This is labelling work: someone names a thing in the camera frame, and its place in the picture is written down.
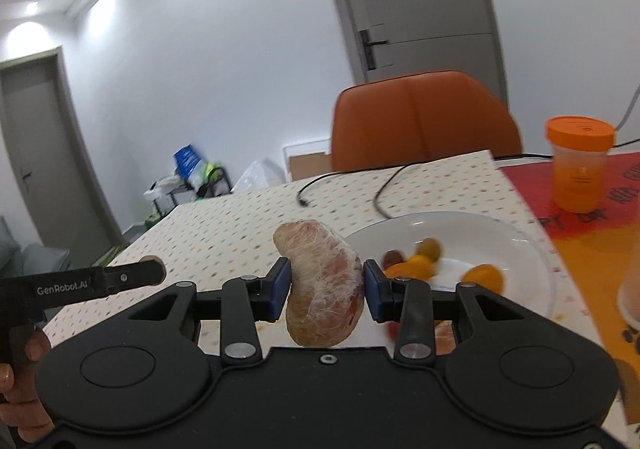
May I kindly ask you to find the black door handle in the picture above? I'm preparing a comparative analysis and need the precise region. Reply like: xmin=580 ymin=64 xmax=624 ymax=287
xmin=359 ymin=29 xmax=390 ymax=70

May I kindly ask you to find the brown cardboard sheet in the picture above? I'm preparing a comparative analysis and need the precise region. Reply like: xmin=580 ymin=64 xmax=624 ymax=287
xmin=290 ymin=152 xmax=333 ymax=180

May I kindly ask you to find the small orange kumquat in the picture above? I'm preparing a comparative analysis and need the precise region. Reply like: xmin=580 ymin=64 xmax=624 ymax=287
xmin=461 ymin=265 xmax=505 ymax=292
xmin=386 ymin=256 xmax=436 ymax=282

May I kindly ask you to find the white frame board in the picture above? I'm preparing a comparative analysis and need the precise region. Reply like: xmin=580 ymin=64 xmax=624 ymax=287
xmin=282 ymin=139 xmax=333 ymax=180

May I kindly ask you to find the white plate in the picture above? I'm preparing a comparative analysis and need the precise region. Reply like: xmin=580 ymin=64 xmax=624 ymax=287
xmin=344 ymin=211 xmax=557 ymax=330

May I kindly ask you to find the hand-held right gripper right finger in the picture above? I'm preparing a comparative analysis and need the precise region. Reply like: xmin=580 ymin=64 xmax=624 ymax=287
xmin=362 ymin=258 xmax=531 ymax=360

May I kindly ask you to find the black cable with plug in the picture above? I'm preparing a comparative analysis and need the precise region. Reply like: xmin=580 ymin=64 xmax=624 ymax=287
xmin=298 ymin=163 xmax=416 ymax=206

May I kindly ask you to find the red orange table mat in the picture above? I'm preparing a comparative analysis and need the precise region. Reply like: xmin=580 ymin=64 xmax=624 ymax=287
xmin=500 ymin=151 xmax=640 ymax=430

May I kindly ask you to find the clear plastic bag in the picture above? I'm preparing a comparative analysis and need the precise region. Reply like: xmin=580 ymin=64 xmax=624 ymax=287
xmin=234 ymin=158 xmax=287 ymax=192

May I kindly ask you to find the black storage rack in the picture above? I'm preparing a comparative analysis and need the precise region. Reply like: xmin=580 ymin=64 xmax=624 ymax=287
xmin=150 ymin=166 xmax=232 ymax=225

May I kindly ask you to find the peeled pomelo segment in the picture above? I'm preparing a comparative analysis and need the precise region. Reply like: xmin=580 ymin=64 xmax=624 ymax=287
xmin=272 ymin=220 xmax=365 ymax=347

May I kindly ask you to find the person's left hand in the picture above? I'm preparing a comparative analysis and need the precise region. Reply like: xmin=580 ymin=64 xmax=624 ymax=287
xmin=0 ymin=328 xmax=54 ymax=431

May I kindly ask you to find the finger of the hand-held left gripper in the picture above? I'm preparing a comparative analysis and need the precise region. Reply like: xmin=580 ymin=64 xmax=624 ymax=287
xmin=92 ymin=256 xmax=166 ymax=299

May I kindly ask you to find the blue bag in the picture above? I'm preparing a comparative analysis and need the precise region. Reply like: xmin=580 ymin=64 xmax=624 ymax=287
xmin=173 ymin=145 xmax=203 ymax=180

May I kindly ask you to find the grey cable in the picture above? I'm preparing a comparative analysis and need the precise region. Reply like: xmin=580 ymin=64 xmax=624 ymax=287
xmin=614 ymin=81 xmax=640 ymax=132

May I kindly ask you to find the dark grey door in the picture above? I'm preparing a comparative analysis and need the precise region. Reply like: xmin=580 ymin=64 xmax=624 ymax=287
xmin=0 ymin=46 xmax=123 ymax=250

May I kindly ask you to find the grey sofa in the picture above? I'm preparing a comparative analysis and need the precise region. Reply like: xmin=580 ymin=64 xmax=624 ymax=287
xmin=0 ymin=215 xmax=72 ymax=280

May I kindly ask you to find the orange lidded plastic cup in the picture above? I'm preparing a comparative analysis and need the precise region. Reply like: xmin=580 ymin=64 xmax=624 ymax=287
xmin=545 ymin=116 xmax=615 ymax=214

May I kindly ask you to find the green round fruit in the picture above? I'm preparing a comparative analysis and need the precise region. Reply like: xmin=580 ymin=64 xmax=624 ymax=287
xmin=417 ymin=238 xmax=445 ymax=262

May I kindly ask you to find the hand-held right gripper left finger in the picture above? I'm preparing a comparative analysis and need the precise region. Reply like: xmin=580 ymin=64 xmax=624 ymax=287
xmin=127 ymin=256 xmax=293 ymax=360

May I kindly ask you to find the orange leather chair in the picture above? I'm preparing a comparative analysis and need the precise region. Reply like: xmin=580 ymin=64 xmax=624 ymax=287
xmin=330 ymin=70 xmax=523 ymax=173

